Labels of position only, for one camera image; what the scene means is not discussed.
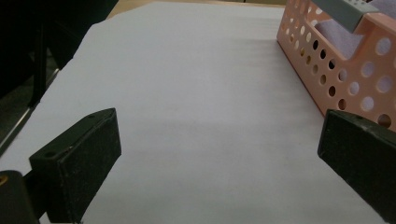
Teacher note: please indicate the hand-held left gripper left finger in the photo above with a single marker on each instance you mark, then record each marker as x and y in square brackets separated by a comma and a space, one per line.
[77, 161]

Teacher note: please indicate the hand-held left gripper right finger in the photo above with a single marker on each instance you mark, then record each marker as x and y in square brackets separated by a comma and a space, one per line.
[361, 155]

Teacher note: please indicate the pink perforated plastic basket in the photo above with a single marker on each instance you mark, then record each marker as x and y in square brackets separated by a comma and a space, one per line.
[348, 82]

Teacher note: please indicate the lavender cloth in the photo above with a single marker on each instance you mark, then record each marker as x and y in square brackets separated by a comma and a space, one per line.
[341, 39]

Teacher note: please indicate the white paper sheet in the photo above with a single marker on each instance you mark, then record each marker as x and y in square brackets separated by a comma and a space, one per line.
[199, 118]

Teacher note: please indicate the grey rectangular block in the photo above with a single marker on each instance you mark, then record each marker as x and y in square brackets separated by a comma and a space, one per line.
[345, 12]

